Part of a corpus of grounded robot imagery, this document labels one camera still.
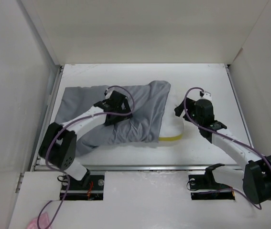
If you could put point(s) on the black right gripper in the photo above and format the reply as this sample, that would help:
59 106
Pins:
190 104

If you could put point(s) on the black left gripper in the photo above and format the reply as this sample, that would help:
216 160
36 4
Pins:
120 118

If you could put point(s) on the white pillow yellow edge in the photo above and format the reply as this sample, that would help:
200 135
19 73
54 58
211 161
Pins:
172 127

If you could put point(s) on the grey pillowcase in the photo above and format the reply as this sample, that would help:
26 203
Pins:
144 126

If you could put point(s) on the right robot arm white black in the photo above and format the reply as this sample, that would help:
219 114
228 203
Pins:
254 177

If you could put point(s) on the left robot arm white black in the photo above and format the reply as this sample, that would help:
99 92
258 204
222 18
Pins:
58 146

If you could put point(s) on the pink bubble wrap piece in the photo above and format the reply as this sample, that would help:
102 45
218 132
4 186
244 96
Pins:
43 222

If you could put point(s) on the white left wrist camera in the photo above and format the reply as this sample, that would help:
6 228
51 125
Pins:
108 92

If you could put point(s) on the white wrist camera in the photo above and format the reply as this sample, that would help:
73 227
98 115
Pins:
108 92
205 95

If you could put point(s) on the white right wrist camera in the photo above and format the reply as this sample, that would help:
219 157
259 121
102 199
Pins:
205 95

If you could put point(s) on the aluminium front rail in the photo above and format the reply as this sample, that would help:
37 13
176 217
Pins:
147 168

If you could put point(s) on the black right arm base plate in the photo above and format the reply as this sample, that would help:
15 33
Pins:
202 188

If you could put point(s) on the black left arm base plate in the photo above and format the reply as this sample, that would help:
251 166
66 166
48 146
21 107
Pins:
93 190

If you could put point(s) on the aluminium left rail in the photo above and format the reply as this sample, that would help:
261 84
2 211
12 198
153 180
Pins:
47 109

